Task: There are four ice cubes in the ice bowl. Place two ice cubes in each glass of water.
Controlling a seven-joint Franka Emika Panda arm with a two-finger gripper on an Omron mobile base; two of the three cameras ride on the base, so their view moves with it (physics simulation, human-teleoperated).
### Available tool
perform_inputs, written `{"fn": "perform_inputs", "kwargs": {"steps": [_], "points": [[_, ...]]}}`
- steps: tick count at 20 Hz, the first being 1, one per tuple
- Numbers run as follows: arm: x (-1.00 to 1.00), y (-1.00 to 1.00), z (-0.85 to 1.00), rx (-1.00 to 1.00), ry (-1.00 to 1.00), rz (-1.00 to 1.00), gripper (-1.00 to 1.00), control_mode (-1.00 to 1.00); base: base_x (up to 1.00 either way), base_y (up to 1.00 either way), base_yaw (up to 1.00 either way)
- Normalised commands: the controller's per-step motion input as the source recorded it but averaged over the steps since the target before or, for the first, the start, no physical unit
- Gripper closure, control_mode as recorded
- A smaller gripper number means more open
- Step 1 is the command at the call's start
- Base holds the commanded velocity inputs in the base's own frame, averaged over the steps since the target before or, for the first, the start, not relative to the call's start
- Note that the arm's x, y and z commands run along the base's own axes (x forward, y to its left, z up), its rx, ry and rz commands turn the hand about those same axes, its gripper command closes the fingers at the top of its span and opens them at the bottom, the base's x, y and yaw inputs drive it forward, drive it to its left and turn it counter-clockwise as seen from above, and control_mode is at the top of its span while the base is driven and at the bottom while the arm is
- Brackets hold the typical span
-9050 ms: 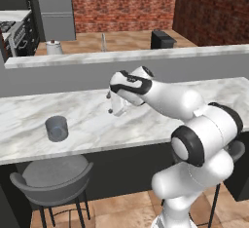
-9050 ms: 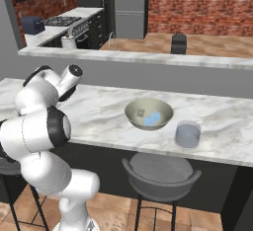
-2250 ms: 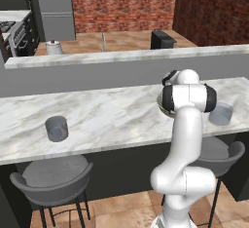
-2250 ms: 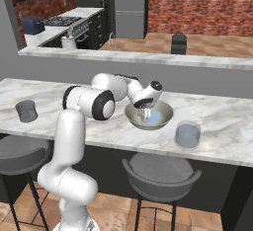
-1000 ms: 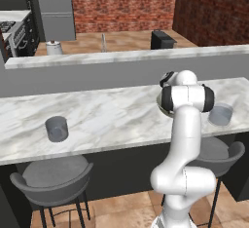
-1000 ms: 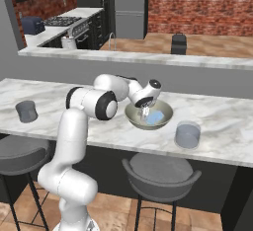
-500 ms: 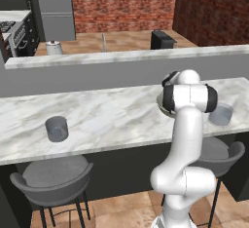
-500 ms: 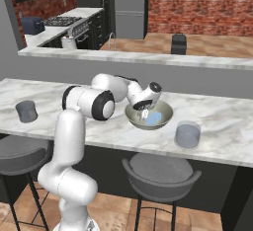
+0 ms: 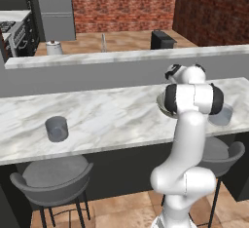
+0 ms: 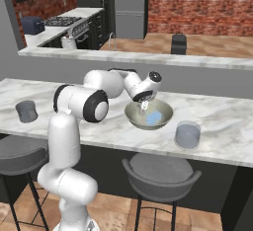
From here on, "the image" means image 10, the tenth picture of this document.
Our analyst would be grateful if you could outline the black stove with hob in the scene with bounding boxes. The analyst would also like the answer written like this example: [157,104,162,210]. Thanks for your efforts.
[42,16,91,50]

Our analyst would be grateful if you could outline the pale blue ice cube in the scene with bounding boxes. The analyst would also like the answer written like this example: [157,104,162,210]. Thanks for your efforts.
[145,111,164,126]

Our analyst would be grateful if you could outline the grey bar stool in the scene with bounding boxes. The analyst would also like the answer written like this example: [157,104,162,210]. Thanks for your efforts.
[121,152,203,231]
[0,134,50,231]

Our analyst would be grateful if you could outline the black base cupboards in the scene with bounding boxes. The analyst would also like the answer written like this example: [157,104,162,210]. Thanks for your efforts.
[87,10,111,50]

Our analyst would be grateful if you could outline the silver sink tap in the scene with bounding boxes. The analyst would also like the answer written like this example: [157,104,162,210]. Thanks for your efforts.
[107,32,119,52]

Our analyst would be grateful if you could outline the grey-green ice bowl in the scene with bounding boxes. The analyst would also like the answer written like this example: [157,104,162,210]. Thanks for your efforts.
[124,98,174,131]

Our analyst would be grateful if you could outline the dark blue toaster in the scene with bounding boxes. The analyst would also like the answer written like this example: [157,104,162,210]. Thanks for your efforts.
[20,16,46,36]

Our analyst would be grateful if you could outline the white kettle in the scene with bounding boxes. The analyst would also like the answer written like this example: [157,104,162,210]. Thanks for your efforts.
[60,34,78,50]

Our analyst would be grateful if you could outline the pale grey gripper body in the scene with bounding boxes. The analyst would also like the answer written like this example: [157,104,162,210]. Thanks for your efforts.
[137,98,151,116]

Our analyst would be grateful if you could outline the pale blue-grey water glass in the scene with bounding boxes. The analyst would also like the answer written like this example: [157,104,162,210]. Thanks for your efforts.
[174,119,202,150]

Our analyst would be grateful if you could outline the grey fridge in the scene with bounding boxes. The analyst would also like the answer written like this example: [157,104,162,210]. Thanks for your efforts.
[113,0,150,40]

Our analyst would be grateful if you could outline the dark grey water glass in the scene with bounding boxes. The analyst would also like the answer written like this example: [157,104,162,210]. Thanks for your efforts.
[15,100,39,124]

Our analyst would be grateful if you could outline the black box-shaped appliance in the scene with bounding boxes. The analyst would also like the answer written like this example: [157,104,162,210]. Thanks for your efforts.
[170,33,189,56]

